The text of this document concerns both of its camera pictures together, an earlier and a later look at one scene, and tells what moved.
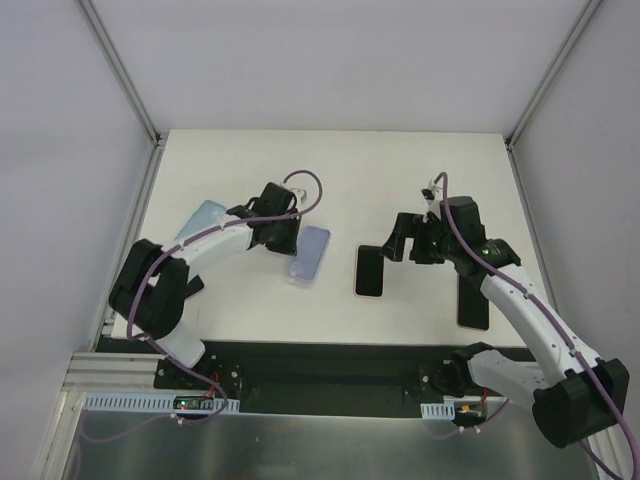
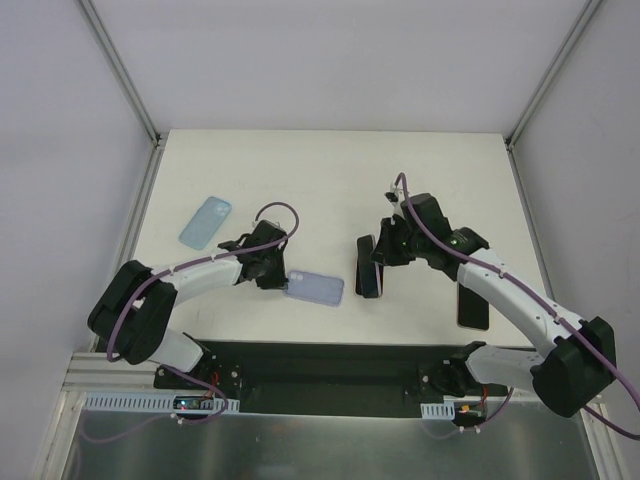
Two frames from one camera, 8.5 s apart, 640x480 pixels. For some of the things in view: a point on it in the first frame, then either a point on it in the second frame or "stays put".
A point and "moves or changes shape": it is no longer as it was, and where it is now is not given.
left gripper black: (282, 238) to (273, 272)
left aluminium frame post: (119, 68) stays put
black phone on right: (473, 306) stays put
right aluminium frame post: (561, 55) stays put
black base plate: (309, 378) stays put
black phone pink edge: (369, 271) moves or changes shape
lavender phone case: (312, 249) to (314, 288)
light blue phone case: (208, 216) stays put
